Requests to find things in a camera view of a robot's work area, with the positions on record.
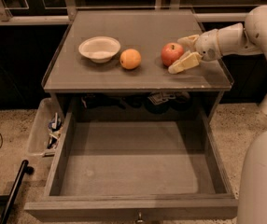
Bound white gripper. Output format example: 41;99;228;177
168;29;222;74

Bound red apple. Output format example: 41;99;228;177
161;42;184;67

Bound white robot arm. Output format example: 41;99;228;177
168;6;267;224

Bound open grey top drawer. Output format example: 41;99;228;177
25;111;237;222

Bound metal drawer knob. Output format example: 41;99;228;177
135;212;144;224

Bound clutter inside cabinet shelf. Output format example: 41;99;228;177
81;91;192;114

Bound orange fruit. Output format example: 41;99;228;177
119;49;142;70

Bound white paper bowl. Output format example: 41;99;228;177
78;36;120;63

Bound items in plastic bin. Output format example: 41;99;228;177
47;113;63;149

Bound black metal bar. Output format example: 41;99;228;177
0;160;34;224

